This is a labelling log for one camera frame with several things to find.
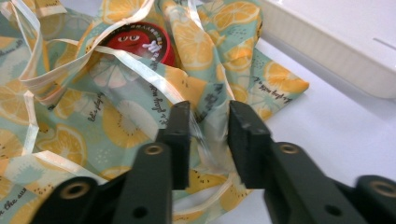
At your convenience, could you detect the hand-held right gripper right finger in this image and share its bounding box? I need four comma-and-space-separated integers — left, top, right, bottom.
227, 100, 368, 224

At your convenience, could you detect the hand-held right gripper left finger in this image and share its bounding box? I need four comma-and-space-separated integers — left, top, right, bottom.
113, 101, 191, 224

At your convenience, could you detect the orange slice print cloth bag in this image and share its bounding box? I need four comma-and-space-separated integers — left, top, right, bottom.
0, 0, 311, 224

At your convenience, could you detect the red round can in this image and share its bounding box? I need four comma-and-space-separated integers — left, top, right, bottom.
102, 21, 176, 68

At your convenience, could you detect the white plastic tray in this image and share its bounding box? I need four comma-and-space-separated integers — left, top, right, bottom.
258, 0, 396, 100

